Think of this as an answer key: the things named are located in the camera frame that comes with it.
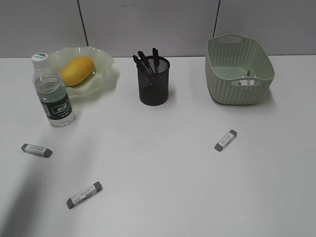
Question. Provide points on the black marker pen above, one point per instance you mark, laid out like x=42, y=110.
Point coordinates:
x=156, y=59
x=148, y=67
x=139, y=64

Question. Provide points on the grey white eraser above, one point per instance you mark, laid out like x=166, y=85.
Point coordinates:
x=37, y=150
x=84, y=195
x=225, y=140

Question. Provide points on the yellow mango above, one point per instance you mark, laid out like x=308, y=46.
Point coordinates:
x=77, y=70

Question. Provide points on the white waste paper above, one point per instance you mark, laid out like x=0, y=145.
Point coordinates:
x=248, y=82

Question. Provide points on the clear plastic water bottle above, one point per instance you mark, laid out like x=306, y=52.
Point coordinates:
x=51, y=91

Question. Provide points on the black mesh pen holder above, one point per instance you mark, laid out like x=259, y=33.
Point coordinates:
x=153, y=88

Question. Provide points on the pale green wavy glass plate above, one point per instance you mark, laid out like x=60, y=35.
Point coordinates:
x=95, y=81

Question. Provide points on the grey white eraser front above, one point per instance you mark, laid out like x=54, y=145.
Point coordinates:
x=84, y=195

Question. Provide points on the pale green woven plastic basket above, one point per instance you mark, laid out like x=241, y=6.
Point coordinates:
x=227, y=59

